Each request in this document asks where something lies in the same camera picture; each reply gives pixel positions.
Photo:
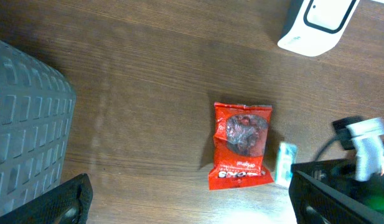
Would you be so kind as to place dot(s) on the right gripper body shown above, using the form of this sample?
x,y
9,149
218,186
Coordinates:
x,y
339,174

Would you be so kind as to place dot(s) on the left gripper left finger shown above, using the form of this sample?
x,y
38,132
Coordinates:
x,y
68,203

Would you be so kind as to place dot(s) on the white barcode scanner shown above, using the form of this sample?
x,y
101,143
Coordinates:
x,y
313,27

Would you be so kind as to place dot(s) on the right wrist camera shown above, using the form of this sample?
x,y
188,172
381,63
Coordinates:
x,y
369,146

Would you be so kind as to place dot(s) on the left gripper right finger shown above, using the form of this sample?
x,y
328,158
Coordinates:
x,y
315,202

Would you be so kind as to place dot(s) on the red snack bag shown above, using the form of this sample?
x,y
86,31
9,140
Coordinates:
x,y
239,142

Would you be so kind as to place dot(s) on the teal tissue pack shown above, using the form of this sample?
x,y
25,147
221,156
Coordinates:
x,y
286,156

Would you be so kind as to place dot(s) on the grey plastic mesh basket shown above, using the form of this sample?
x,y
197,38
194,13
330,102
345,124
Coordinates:
x,y
36,110

